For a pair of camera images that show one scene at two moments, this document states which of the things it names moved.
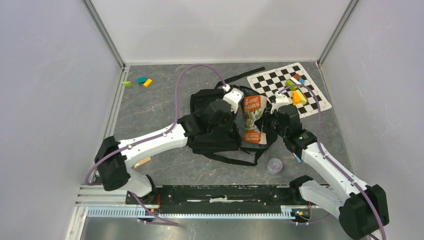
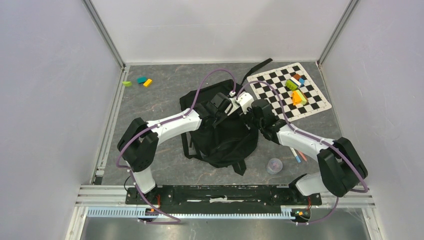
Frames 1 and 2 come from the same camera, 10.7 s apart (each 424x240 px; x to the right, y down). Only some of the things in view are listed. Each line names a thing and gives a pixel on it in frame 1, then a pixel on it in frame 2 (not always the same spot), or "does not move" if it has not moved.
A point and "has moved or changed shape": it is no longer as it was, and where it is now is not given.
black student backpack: x=216 y=130 has moved or changed shape
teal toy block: x=141 y=79 does not move
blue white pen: x=296 y=157 does not move
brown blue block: x=299 y=78 does not move
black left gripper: x=228 y=127 → x=224 y=115
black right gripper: x=262 y=123 → x=246 y=118
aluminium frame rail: x=100 y=195 does not move
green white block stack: x=291 y=81 does not move
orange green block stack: x=298 y=98 does not move
